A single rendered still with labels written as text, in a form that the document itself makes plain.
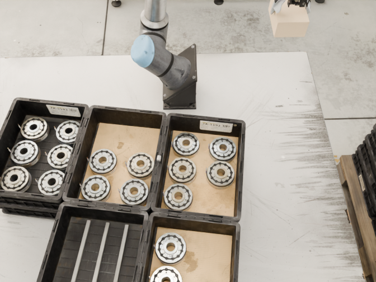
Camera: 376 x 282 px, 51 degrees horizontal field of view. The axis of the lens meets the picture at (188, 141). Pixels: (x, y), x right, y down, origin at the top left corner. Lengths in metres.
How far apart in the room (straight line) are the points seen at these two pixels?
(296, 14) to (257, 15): 1.70
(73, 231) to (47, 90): 0.77
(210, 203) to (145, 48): 0.65
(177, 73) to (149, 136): 0.30
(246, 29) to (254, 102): 1.41
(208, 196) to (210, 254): 0.21
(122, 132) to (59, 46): 1.68
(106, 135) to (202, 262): 0.62
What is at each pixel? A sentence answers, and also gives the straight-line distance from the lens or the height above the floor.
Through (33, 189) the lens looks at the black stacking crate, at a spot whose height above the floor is 0.83.
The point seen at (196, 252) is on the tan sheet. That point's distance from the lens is 1.37.
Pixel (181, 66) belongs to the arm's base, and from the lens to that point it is 1.66.
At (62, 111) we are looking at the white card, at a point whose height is 0.88.
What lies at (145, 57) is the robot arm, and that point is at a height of 1.00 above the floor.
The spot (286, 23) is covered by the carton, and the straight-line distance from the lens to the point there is 1.58.
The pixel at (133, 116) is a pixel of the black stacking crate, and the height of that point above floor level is 0.90.
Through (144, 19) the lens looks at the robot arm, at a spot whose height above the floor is 1.05.
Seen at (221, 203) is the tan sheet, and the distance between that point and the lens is 1.43.
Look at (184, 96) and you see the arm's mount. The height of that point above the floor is 0.79.
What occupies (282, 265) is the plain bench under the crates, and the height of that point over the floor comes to 0.70.
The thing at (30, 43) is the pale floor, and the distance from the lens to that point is 3.24.
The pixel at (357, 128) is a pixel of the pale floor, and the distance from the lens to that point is 2.80.
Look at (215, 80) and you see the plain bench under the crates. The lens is 1.89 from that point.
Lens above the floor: 2.15
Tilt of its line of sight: 59 degrees down
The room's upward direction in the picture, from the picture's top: 1 degrees clockwise
